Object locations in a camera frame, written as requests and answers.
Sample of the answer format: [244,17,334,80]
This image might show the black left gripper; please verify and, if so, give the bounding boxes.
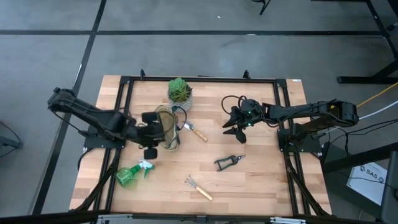
[136,111,166,160]

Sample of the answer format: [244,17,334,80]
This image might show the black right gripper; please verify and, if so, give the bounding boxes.
[222,98,266,145]

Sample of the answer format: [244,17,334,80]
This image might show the cream green gardening bag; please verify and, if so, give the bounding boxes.
[154,105,188,151]

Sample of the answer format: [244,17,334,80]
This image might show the dark green pruning shears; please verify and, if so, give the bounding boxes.
[213,154,245,172]

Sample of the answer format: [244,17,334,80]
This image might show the wooden handled garden trowel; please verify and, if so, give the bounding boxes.
[182,121,208,143]

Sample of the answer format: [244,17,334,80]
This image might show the wooden handled hand rake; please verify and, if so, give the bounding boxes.
[184,175,214,202]

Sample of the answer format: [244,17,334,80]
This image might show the succulent in patterned pot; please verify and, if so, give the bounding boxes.
[167,77,193,113]

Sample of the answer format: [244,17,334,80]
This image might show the green spray bottle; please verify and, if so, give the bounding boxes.
[115,159,155,188]

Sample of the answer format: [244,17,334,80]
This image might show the black chair leg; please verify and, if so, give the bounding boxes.
[251,0,272,16]

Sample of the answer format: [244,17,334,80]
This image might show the black floor beam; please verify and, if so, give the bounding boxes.
[322,141,398,174]

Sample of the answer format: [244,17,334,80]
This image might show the black rig crossbar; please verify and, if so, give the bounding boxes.
[0,210,398,224]

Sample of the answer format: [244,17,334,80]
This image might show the black desk stand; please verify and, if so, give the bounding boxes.
[337,0,398,85]

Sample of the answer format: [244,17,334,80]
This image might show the white cardboard box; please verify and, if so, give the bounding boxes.
[346,161,389,206]

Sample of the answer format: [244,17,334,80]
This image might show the grey floor stand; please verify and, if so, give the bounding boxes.
[0,120,23,158]

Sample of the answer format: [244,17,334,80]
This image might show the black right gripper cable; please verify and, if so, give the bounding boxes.
[220,95,248,116]

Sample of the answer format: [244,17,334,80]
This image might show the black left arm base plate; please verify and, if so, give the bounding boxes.
[83,126,127,149]

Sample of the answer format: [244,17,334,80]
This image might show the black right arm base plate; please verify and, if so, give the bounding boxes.
[277,127,323,154]

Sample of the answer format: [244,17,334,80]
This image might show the black table frame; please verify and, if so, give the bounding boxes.
[70,74,332,218]

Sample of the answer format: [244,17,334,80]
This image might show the silver aluminium post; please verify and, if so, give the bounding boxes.
[269,217,307,224]

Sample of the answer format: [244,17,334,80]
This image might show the black floor cable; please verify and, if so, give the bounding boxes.
[323,118,398,156]

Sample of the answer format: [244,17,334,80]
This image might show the yellow power cable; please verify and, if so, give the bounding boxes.
[329,81,398,110]

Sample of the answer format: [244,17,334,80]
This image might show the white floor cable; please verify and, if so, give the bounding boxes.
[320,100,398,134]

